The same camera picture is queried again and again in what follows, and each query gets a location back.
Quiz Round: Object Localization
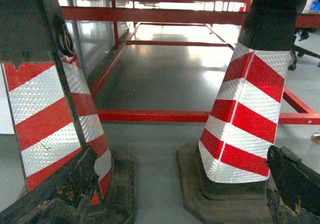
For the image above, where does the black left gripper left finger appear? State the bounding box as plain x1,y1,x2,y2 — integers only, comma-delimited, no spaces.
0,146,98,224

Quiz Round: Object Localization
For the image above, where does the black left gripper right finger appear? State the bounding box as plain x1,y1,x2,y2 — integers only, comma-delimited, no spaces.
266,145,320,224

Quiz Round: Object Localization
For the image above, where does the right red-white traffic cone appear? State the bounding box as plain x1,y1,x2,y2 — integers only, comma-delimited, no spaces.
176,0,297,224

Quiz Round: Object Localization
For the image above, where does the red-white traffic cone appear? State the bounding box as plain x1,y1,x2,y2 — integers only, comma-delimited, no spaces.
176,0,297,224
0,0,136,224

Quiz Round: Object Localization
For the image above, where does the left red-white traffic cone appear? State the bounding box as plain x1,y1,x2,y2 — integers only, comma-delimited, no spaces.
0,0,136,224

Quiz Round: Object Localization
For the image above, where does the black office chair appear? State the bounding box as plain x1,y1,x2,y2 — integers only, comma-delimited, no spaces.
288,0,320,71

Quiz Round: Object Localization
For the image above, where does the red metal table frame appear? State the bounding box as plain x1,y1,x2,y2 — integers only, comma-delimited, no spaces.
62,0,320,125

